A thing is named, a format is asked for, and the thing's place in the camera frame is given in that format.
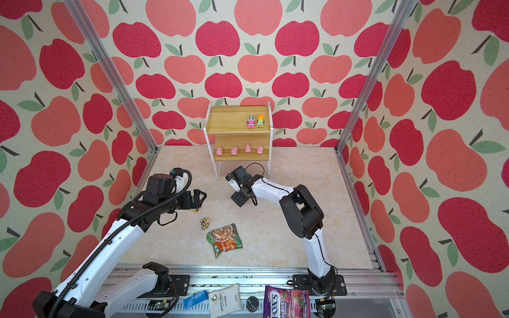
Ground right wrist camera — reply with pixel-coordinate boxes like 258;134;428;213
225;175;240;192

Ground green snack bag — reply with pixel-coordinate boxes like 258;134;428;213
206;223;243;258

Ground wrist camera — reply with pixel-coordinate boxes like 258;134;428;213
225;175;240;192
170;168;188;194

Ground right aluminium frame post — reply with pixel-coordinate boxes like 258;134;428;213
335;0;417;158

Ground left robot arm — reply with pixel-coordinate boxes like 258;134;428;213
33;168;207;317

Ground purple Fox's candy bag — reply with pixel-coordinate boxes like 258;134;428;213
263;286;311;318

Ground blue card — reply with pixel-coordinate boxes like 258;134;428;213
184;290;209;310

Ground green orange mixer truck toy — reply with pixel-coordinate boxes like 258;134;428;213
256;115;265;128

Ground left aluminium frame post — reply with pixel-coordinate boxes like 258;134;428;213
64;1;159;156

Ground wooden two-tier shelf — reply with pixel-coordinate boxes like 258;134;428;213
203;102;274;179

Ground white paper packet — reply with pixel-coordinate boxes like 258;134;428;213
208;284;243;318

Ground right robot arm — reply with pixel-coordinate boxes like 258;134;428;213
225;166;347;296

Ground aluminium frame post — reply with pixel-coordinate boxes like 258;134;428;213
64;1;159;156
335;0;417;158

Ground front aluminium rail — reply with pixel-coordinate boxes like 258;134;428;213
65;264;402;318

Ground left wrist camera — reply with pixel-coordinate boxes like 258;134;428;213
170;168;188;194

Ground round metal can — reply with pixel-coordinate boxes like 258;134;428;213
245;296;260;313

